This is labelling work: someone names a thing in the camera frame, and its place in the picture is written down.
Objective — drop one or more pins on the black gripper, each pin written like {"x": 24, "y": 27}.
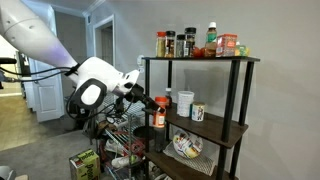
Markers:
{"x": 136, "y": 92}

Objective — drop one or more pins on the small red-lid spice jar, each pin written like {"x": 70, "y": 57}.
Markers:
{"x": 159, "y": 120}

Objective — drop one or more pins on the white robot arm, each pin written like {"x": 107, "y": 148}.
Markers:
{"x": 36, "y": 36}

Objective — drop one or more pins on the large orange-red lid spice jar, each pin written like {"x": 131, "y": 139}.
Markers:
{"x": 161, "y": 45}

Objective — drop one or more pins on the black-lid jar red spice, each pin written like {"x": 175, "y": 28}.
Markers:
{"x": 170, "y": 45}

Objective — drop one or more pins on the short black-lid spice jar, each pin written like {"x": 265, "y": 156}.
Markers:
{"x": 180, "y": 46}

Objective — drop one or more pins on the tall black-lid spice jar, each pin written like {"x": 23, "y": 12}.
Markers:
{"x": 190, "y": 41}

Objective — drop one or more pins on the black metal wooden shelf unit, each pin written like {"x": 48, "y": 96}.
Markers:
{"x": 231, "y": 100}

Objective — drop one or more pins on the small brown bottle white cap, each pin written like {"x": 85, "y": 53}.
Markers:
{"x": 169, "y": 100}

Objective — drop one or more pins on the black pot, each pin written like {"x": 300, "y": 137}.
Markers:
{"x": 141, "y": 132}

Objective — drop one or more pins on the white cylindrical canister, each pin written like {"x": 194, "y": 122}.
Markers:
{"x": 185, "y": 104}

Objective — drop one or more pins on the dark grey tumbler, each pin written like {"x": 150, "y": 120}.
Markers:
{"x": 159, "y": 138}

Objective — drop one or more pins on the white box with code print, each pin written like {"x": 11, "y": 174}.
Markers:
{"x": 116, "y": 121}

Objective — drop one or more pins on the red item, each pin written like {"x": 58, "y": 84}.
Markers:
{"x": 135, "y": 148}

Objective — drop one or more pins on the small labelled tin can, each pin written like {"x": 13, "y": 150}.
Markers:
{"x": 198, "y": 112}

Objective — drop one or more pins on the colourful printed bowl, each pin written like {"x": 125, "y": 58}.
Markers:
{"x": 187, "y": 145}

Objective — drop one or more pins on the white sneaker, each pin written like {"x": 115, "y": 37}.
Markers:
{"x": 113, "y": 146}

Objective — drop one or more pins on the red tomato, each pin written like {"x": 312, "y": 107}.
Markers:
{"x": 197, "y": 52}

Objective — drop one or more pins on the white mesh mat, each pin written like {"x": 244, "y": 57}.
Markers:
{"x": 200, "y": 163}

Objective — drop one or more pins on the black trash bin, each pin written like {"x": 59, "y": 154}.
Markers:
{"x": 71, "y": 111}

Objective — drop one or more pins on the small grey bin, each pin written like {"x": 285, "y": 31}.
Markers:
{"x": 68, "y": 122}

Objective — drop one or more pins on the white-cap green-label bottle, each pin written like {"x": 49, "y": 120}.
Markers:
{"x": 211, "y": 40}

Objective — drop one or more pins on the green cardboard box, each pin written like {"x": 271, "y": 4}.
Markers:
{"x": 85, "y": 165}

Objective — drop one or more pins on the red food box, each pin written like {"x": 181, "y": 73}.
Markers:
{"x": 226, "y": 45}

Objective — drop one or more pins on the white panel room door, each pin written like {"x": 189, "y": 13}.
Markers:
{"x": 48, "y": 103}

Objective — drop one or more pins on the green yellow package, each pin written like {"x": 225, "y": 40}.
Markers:
{"x": 242, "y": 50}

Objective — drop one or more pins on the grey rounded object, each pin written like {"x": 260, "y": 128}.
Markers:
{"x": 6, "y": 173}

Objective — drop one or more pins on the white wall plug device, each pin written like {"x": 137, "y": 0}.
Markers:
{"x": 140, "y": 63}

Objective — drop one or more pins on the dark wall frame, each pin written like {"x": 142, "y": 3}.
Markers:
{"x": 23, "y": 65}

